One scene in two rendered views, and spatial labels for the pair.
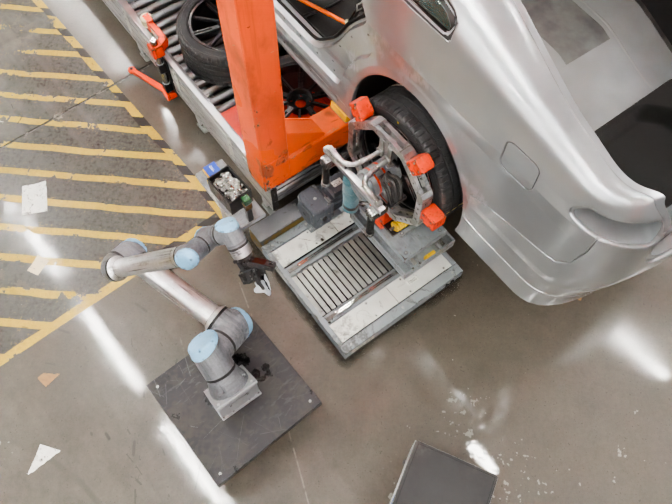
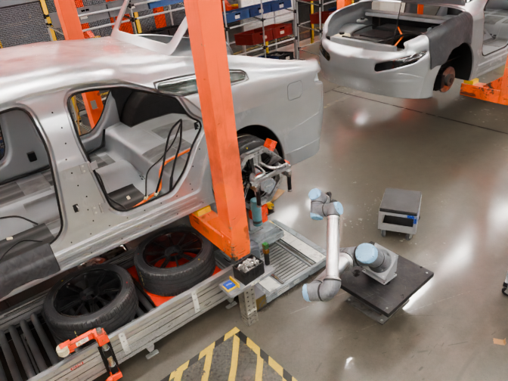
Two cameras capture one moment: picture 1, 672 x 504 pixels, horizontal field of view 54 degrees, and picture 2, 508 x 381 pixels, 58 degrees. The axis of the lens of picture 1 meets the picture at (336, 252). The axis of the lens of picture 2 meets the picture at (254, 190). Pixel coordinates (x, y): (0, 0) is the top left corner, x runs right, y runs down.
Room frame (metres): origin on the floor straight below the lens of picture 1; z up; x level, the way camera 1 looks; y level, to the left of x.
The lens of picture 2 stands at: (1.64, 3.21, 2.81)
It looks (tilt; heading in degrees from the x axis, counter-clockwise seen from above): 31 degrees down; 273
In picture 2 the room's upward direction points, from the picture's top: 6 degrees counter-clockwise
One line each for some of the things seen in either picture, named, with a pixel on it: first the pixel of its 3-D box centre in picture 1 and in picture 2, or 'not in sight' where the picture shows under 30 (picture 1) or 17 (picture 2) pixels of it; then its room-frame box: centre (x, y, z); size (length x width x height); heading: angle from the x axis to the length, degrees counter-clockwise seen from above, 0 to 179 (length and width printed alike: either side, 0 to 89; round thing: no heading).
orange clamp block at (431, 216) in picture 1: (432, 217); not in sight; (1.52, -0.43, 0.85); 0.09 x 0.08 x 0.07; 37
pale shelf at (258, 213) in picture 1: (230, 194); (247, 277); (1.88, 0.57, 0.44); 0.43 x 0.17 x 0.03; 37
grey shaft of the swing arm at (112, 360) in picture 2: (162, 69); (107, 354); (2.87, 1.08, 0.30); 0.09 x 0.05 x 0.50; 37
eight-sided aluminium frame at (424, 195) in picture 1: (387, 171); (256, 178); (1.77, -0.24, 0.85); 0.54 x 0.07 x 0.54; 37
